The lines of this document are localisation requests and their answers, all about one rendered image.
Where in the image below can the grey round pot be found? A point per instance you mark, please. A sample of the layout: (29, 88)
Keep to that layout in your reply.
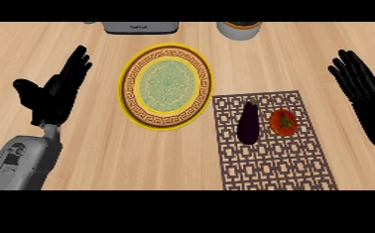
(239, 30)

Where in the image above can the brown lattice placemat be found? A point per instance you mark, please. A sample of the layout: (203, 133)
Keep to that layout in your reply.
(273, 157)

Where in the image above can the yellow patterned plate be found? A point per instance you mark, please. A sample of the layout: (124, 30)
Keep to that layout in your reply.
(165, 86)

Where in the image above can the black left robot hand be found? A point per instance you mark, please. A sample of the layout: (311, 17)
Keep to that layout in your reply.
(56, 94)

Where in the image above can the dark purple eggplant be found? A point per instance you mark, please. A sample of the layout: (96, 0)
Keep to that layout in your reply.
(248, 124)

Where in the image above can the grey toaster appliance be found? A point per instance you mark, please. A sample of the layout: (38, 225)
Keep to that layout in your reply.
(140, 27)

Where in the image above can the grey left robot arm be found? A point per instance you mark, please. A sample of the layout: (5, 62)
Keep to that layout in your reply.
(22, 159)

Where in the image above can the small grey object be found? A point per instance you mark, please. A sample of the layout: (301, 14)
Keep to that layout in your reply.
(88, 22)

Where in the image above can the red tomato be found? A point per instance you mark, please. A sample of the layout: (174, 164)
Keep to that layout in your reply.
(283, 122)

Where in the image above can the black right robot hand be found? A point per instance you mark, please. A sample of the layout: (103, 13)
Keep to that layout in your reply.
(358, 85)

